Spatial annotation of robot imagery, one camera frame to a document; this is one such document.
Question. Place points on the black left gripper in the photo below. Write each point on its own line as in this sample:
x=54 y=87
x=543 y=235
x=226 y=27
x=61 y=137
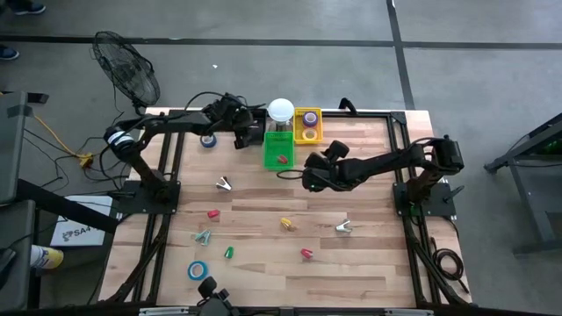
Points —
x=248 y=136

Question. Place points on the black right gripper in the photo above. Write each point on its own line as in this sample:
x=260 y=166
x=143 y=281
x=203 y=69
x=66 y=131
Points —
x=316 y=173

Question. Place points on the red mini stapler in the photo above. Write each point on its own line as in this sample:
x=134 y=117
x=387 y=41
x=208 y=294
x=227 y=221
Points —
x=306 y=253
x=213 y=214
x=282 y=159

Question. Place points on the yellow tape roll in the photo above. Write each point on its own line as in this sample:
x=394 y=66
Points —
x=304 y=134

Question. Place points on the dark blue tape roll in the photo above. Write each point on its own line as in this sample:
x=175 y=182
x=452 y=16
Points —
x=207 y=145

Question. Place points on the white clip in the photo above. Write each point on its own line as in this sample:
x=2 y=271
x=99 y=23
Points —
x=224 y=184

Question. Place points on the purple tape roll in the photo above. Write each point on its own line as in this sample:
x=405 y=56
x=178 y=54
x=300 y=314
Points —
x=304 y=119

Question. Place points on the yellow mini stapler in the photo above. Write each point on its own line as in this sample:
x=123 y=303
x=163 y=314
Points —
x=286 y=224

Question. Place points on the silver grey staple remover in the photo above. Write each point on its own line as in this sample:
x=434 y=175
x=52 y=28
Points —
x=344 y=226

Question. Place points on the teal staple remover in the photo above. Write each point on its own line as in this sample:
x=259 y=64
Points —
x=203 y=238

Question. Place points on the green mini stapler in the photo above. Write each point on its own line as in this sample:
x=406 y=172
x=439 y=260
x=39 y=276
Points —
x=228 y=252

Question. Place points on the light blue tape roll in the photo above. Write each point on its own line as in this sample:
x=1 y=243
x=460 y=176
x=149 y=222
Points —
x=189 y=270

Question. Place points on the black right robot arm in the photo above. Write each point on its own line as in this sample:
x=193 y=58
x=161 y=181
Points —
x=386 y=162

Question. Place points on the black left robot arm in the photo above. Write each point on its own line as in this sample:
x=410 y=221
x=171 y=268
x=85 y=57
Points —
x=175 y=123

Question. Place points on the black plastic basket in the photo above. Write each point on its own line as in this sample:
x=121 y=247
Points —
x=263 y=115

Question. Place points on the green plastic basket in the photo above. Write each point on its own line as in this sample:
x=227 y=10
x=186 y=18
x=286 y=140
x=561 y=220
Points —
x=276 y=147

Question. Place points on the yellow plastic basket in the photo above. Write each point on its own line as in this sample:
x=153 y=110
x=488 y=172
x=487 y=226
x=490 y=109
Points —
x=298 y=140

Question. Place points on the white dome table lamp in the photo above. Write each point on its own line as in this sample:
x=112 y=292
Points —
x=281 y=109

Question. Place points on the black floor fan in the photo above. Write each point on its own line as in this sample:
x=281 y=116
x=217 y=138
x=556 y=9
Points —
x=127 y=72

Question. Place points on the black round-headed device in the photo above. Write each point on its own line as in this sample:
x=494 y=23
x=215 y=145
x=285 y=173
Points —
x=215 y=300

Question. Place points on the white printed box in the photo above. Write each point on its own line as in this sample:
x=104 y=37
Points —
x=83 y=234

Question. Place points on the black diagonal beam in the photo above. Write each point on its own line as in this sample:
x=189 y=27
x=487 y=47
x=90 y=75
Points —
x=66 y=206

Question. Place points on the dark grey cart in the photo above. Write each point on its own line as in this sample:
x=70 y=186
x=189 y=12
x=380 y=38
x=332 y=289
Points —
x=531 y=188

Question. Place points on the grey equipment case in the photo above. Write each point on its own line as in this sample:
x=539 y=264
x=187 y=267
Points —
x=17 y=145
x=15 y=228

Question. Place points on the yellow blue can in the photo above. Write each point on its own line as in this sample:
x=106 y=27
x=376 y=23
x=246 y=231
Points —
x=46 y=257

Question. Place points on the person's shoe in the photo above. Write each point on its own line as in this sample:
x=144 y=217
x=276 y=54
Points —
x=30 y=8
x=8 y=52

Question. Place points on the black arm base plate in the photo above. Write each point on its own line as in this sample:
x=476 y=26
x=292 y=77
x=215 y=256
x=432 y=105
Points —
x=401 y=207
x=131 y=204

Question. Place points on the silver metal bracket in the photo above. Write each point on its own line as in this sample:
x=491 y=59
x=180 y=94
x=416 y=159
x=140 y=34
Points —
x=408 y=312
x=164 y=311

